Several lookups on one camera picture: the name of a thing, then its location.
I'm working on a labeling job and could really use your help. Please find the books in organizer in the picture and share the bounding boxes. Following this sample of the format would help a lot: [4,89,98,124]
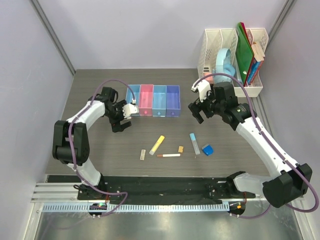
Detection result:
[247,42,265,85]

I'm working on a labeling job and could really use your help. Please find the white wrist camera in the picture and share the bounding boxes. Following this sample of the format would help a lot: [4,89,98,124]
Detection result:
[191,79,211,103]
[122,103,139,120]

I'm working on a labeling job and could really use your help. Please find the small orange eraser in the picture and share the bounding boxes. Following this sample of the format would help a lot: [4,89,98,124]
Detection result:
[178,146,184,153]

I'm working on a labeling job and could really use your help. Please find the beige speckled eraser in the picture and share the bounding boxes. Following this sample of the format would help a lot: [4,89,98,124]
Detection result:
[139,149,146,161]

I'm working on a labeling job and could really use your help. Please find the white mesh file organizer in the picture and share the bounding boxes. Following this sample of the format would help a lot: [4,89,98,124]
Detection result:
[197,28,269,98]

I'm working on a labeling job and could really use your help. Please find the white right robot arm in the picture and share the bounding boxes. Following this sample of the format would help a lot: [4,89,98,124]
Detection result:
[188,80,313,208]

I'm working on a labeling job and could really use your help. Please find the aluminium rail frame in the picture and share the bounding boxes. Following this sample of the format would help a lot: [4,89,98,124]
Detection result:
[30,94,306,204]

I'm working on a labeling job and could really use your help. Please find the blue capped highlighter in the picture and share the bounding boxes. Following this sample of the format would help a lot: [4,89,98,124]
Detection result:
[189,133,200,155]

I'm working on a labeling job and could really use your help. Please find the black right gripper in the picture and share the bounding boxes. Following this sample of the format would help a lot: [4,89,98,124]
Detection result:
[188,85,224,124]

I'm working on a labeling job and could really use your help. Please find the red folder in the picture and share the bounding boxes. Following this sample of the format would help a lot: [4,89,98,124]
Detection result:
[240,22,254,85]

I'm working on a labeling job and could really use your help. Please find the white slotted cable duct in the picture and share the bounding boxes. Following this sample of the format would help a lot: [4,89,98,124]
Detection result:
[42,202,230,214]

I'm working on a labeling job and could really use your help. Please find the yellow highlighter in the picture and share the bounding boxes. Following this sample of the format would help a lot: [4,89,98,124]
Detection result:
[149,135,165,156]

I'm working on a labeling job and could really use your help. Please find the pink cube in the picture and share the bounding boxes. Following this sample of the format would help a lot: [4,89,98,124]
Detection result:
[203,72,215,84]

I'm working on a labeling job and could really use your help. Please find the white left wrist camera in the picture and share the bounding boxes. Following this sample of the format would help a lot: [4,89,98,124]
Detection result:
[122,103,139,120]

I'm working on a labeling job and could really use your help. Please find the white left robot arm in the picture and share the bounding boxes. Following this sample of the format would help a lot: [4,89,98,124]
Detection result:
[52,87,139,200]

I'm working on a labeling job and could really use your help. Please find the blue pencil sharpener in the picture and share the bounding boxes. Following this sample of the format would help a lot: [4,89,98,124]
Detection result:
[201,144,214,157]

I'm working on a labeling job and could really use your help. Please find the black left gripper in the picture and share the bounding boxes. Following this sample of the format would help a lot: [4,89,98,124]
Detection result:
[104,100,131,132]

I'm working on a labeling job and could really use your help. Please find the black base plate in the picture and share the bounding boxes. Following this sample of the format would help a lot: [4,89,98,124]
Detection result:
[77,175,256,201]

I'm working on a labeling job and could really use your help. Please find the white brown-capped pen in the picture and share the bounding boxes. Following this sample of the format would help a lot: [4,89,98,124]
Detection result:
[156,153,181,158]

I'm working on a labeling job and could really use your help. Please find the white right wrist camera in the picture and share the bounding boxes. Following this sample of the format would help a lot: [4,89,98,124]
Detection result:
[191,79,211,103]

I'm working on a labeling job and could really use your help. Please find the blue pink drawer organizer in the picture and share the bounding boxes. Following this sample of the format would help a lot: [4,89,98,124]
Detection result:
[125,84,181,118]

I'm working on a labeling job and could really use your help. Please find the green folder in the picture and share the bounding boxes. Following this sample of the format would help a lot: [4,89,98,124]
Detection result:
[235,22,254,86]

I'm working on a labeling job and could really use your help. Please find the light blue headphones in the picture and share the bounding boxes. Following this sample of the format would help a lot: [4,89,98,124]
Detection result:
[213,48,236,84]

